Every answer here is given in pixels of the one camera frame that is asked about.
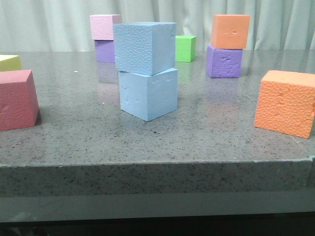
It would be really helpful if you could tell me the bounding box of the orange foam cube on purple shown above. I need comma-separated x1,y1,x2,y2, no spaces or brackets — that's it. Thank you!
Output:
211,14,250,49

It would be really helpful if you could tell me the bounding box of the smooth light blue foam cube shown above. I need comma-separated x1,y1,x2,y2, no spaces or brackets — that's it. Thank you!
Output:
119,68,178,121

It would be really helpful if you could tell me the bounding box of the large orange foam cube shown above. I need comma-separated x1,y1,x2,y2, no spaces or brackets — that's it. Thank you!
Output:
254,70,315,138

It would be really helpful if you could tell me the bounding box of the textured light blue foam cube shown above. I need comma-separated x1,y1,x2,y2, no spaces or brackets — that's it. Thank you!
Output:
114,22,177,75

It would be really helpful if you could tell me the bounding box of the green foam cube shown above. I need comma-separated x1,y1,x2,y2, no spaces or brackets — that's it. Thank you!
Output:
176,35,196,62

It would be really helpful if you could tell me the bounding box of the large pink-red foam cube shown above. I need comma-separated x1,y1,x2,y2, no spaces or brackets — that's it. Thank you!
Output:
0,69,39,131

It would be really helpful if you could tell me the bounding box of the purple foam cube under pink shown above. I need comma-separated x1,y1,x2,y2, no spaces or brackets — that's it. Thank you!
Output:
94,40,115,63

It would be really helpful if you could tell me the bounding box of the light pink foam cube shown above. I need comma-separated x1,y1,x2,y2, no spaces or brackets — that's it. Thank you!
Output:
90,14,121,40

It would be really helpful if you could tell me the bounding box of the purple foam cube under orange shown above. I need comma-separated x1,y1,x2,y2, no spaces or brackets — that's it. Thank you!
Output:
206,44,243,78

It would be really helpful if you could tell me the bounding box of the yellow foam cube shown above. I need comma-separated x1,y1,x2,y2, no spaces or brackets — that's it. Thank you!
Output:
0,55,22,71

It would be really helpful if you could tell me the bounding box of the grey-white curtain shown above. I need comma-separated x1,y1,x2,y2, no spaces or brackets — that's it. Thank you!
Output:
0,0,315,53

